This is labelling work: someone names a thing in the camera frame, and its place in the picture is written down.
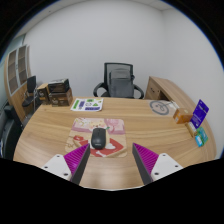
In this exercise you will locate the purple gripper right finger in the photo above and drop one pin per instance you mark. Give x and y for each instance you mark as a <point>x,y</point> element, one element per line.
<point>153,166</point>

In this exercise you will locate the orange cardboard box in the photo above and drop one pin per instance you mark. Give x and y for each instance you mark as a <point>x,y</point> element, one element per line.
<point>182,115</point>

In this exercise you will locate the black computer mouse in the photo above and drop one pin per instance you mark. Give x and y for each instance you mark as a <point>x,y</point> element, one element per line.
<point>98,139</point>

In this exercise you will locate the black mesh office chair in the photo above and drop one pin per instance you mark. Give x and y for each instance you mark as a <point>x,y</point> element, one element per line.
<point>118,81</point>

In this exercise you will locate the wooden bookshelf cabinet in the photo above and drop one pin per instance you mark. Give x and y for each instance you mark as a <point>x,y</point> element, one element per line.
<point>16,73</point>

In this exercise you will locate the small tan box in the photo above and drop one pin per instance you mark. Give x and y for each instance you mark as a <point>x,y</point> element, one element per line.
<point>192,130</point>

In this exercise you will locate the dark brown cardboard boxes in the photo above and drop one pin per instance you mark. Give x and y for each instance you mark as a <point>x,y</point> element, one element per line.
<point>57,92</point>

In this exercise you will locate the black side chair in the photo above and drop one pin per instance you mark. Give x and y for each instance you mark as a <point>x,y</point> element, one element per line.
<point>30,94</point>

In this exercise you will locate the pink cartoon mouse pad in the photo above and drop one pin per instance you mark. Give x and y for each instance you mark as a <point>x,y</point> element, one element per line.
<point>81,134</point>

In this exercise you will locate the wooden side desk return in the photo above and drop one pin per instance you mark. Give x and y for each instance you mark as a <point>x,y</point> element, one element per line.
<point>164,89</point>

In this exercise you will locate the small blue box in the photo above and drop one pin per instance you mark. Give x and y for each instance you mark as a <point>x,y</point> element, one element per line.
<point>198,141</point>

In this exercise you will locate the green flat box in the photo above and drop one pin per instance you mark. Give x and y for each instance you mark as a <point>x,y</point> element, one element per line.
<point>201,132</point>

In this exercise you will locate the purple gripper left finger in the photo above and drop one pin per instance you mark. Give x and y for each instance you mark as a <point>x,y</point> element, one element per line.
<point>70,166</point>

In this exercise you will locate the round wire coaster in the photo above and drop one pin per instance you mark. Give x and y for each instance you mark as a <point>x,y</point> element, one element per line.
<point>159,107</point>

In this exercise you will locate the wooden desk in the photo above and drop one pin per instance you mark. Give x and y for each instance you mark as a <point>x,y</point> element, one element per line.
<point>58,130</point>

